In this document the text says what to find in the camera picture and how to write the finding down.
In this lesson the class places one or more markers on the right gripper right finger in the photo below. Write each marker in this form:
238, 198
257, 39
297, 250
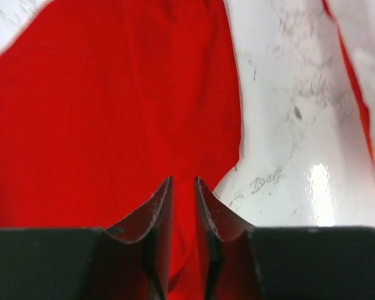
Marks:
226, 264

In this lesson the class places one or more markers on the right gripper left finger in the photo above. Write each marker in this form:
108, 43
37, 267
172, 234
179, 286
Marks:
147, 232

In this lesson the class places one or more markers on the red t shirt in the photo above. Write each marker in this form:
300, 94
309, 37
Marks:
102, 100
353, 79

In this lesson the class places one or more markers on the folded red t shirt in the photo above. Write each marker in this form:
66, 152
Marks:
353, 79

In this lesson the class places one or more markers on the folded white t shirt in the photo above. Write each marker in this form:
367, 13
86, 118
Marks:
357, 22

